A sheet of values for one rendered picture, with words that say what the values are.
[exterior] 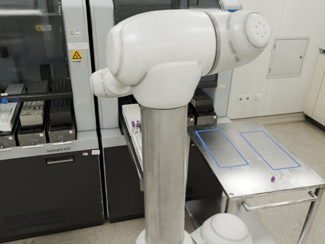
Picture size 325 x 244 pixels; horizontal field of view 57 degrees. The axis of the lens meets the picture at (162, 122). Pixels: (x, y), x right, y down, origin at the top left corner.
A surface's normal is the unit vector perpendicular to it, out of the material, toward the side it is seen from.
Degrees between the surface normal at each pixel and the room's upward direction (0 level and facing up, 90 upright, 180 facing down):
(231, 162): 0
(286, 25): 90
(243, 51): 116
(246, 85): 90
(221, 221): 10
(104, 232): 0
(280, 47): 90
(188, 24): 44
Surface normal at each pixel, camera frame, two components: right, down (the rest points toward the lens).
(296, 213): 0.03, -0.89
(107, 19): 0.26, 0.45
